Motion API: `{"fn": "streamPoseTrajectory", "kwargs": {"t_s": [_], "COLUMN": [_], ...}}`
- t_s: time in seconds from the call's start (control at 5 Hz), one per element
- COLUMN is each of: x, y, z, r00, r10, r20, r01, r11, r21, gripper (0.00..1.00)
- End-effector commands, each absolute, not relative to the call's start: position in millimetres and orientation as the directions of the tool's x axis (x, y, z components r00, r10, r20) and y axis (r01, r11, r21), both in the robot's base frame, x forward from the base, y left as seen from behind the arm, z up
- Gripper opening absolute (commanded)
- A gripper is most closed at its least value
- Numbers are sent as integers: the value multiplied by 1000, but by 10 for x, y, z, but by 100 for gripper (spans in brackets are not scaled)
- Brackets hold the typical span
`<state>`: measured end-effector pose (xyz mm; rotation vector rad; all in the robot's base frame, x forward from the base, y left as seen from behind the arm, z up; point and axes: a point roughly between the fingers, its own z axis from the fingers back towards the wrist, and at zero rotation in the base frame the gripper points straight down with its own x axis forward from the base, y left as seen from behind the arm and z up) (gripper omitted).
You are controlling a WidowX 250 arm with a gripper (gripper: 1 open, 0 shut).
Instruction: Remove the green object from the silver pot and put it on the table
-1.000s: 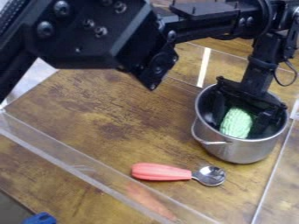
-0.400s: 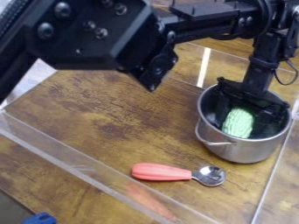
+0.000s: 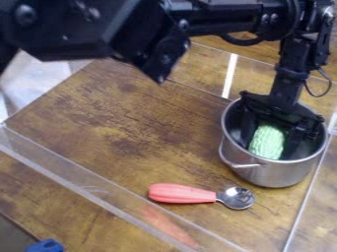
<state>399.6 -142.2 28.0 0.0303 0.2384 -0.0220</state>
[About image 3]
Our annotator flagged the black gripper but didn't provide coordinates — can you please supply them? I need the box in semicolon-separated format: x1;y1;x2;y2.
239;36;323;158

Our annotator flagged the green knobbly toy vegetable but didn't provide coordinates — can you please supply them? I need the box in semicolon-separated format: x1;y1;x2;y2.
248;124;284;159

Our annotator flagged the silver metal pot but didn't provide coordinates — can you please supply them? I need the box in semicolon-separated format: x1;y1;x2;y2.
218;99;327;188

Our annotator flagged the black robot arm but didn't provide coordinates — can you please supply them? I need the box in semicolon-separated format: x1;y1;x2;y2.
0;0;334;158

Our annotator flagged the blue object at edge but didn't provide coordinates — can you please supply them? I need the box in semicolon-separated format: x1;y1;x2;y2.
25;238;64;252

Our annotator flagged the spoon with red handle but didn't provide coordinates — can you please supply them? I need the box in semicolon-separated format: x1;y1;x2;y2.
148;183;255;210

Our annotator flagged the clear acrylic enclosure wall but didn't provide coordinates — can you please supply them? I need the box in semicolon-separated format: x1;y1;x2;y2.
0;42;337;252

